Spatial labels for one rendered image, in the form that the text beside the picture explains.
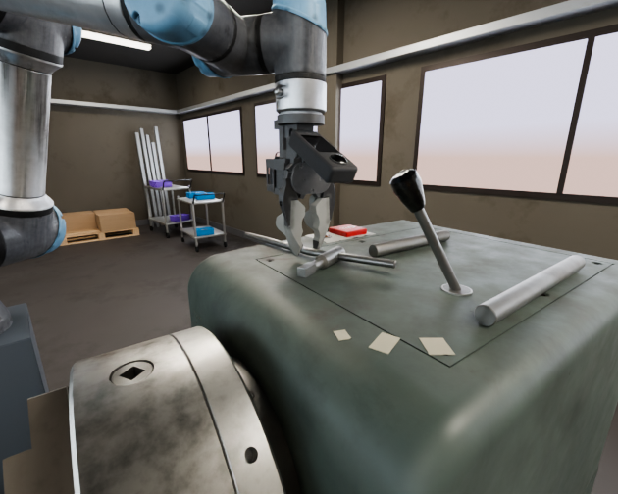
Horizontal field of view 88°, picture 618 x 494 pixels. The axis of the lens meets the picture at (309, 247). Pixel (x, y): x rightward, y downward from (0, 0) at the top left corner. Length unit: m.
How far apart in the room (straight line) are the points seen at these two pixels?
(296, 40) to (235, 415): 0.44
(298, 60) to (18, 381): 0.73
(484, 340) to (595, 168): 2.64
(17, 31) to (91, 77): 6.98
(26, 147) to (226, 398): 0.64
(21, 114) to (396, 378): 0.74
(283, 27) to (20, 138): 0.52
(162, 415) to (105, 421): 0.04
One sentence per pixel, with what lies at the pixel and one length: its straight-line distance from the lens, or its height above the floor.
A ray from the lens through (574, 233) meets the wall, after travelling 3.01.
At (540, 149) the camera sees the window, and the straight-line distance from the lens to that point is 3.00.
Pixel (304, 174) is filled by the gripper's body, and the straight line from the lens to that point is 0.49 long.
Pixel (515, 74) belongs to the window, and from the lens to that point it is 3.13.
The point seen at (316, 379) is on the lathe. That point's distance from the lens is 0.29.
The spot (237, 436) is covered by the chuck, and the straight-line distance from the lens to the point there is 0.30.
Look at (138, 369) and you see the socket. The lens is 0.34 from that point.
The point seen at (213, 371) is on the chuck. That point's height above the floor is 1.23.
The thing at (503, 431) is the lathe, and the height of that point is 1.23.
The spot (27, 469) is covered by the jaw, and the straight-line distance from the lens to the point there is 0.43.
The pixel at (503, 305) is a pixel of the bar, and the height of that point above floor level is 1.27.
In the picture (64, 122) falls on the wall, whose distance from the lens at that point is 7.56.
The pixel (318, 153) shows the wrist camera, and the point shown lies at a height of 1.42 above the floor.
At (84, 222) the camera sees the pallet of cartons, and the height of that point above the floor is 0.29.
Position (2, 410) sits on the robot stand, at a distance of 0.85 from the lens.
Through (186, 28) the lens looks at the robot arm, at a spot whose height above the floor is 1.54.
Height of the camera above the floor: 1.42
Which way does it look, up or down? 16 degrees down
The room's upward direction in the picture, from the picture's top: straight up
